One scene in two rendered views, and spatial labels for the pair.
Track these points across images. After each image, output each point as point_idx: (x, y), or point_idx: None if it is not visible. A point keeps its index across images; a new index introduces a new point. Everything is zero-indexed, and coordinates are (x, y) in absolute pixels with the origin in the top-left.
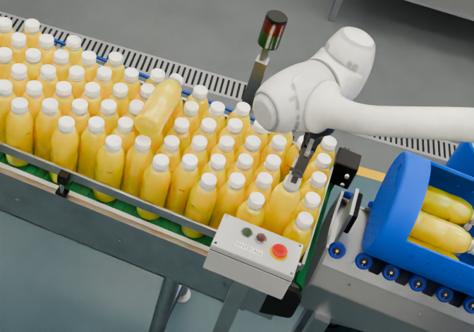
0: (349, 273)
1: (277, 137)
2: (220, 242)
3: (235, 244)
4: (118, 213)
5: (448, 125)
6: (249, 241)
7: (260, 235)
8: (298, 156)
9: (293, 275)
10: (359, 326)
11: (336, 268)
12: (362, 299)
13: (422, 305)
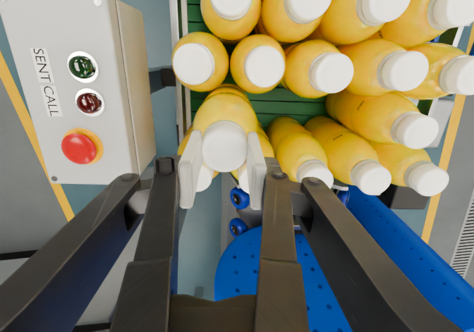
0: (229, 207)
1: (420, 63)
2: (12, 10)
3: (33, 51)
4: None
5: None
6: (66, 80)
7: (82, 101)
8: (142, 220)
9: (53, 182)
10: None
11: (228, 193)
12: (222, 214)
13: None
